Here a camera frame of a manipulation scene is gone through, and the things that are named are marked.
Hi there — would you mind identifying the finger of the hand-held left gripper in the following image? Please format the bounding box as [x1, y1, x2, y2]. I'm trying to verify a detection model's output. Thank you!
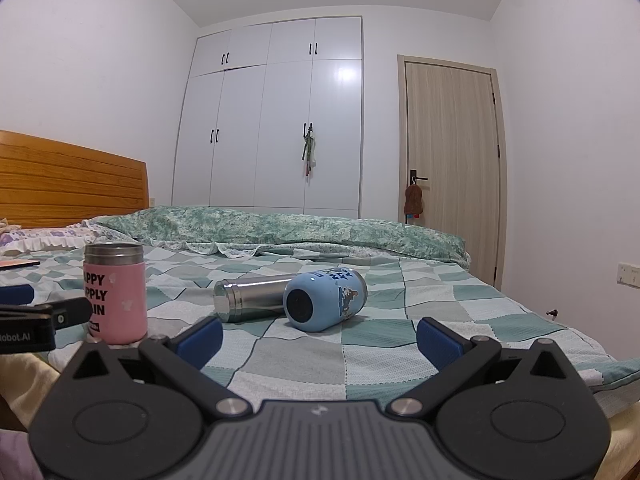
[0, 284, 35, 306]
[0, 297, 94, 331]

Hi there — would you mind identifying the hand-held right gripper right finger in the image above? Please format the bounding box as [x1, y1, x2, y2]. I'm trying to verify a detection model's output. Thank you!
[387, 316, 586, 418]

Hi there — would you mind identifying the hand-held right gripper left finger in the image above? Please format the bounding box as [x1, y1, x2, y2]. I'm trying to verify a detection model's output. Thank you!
[59, 317, 253, 418]

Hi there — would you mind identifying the blue cartoon print cup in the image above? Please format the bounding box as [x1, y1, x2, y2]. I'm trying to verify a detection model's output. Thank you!
[283, 268, 369, 333]

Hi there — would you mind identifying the pink cup with steel lid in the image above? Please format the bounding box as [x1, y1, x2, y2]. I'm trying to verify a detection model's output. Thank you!
[82, 242, 149, 346]

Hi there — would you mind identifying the stainless steel cup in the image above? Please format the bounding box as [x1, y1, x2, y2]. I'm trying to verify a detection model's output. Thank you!
[213, 274, 296, 324]

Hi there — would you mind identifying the purple floral pillow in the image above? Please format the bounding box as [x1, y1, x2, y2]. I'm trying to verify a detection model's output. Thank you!
[0, 222, 117, 255]

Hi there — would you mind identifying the green checkered bed sheet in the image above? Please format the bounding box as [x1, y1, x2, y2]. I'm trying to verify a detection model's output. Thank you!
[0, 244, 640, 403]

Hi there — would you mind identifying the pink cloth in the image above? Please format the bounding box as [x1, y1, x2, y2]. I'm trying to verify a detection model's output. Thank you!
[0, 430, 40, 480]

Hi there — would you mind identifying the wooden headboard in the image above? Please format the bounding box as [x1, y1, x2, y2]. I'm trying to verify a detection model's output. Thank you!
[0, 129, 150, 230]

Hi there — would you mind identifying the brown hanging bag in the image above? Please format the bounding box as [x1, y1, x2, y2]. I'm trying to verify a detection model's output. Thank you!
[403, 183, 424, 216]

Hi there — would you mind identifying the green floral quilt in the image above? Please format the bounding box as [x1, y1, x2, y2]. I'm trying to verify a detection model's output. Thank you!
[94, 204, 472, 269]

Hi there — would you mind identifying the light wooden door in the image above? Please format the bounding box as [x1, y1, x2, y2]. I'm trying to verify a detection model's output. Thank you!
[397, 53, 509, 291]

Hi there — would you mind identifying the white wardrobe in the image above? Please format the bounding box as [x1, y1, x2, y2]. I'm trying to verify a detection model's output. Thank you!
[171, 16, 364, 220]

